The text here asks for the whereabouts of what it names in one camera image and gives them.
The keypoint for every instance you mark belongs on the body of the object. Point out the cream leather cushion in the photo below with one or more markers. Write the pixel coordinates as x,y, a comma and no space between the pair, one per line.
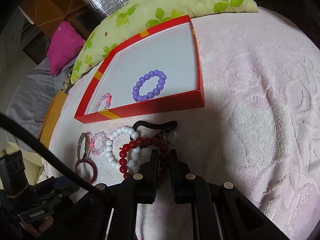
33,164

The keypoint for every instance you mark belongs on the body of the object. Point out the magenta pillow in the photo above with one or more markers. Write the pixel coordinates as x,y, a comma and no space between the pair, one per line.
65,44

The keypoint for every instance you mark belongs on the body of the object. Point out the grey blanket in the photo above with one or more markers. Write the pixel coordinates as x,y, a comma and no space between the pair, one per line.
34,94

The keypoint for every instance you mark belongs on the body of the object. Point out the silver bangle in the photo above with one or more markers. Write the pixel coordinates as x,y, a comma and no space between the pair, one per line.
83,146

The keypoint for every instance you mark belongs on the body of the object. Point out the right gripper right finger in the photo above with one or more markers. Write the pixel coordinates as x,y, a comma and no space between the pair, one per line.
186,187

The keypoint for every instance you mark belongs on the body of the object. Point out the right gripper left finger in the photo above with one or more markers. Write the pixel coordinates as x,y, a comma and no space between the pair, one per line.
141,187

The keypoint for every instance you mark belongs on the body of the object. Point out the green floral pillow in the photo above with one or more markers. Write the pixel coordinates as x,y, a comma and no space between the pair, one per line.
139,15

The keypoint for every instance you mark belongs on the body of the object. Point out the red shallow box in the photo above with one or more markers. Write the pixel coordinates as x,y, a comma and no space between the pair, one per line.
157,70

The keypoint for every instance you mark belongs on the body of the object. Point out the brown wooden cabinet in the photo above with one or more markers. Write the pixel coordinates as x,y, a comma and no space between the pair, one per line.
47,15

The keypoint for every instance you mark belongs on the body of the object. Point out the maroon hair band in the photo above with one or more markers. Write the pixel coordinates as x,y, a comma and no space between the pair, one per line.
87,170

